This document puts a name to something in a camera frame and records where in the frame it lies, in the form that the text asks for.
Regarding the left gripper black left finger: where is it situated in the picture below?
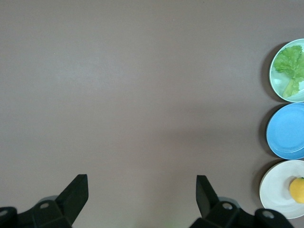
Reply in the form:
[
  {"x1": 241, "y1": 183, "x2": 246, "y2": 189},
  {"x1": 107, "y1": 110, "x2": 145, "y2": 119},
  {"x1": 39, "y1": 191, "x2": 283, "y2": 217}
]
[{"x1": 0, "y1": 174, "x2": 89, "y2": 228}]

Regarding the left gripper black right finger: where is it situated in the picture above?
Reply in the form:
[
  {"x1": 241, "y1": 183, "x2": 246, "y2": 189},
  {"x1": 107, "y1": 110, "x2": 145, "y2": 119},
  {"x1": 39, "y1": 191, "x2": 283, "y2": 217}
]
[{"x1": 190, "y1": 175, "x2": 295, "y2": 228}]

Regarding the yellow lemon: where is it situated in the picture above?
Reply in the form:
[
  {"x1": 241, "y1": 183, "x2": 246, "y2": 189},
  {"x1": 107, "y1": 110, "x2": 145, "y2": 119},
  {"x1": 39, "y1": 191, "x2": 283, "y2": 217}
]
[{"x1": 289, "y1": 177, "x2": 304, "y2": 204}]

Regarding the green lettuce leaf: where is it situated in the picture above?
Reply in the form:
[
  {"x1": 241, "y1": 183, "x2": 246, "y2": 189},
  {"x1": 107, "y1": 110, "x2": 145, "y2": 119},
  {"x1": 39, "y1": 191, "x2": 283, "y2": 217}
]
[{"x1": 273, "y1": 45, "x2": 304, "y2": 98}]

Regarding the beige round plate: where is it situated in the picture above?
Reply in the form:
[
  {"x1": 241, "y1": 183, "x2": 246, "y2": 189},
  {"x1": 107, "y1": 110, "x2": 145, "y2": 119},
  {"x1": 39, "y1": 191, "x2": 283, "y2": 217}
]
[{"x1": 259, "y1": 159, "x2": 304, "y2": 219}]

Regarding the blue round plate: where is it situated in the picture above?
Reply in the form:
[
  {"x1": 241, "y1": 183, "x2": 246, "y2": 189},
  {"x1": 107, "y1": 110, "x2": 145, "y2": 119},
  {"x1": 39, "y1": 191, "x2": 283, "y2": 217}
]
[{"x1": 266, "y1": 102, "x2": 304, "y2": 160}]

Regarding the pale green round plate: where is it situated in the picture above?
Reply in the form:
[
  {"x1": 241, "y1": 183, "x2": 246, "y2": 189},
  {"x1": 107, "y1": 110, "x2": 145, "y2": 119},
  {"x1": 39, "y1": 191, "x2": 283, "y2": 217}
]
[{"x1": 268, "y1": 38, "x2": 304, "y2": 103}]

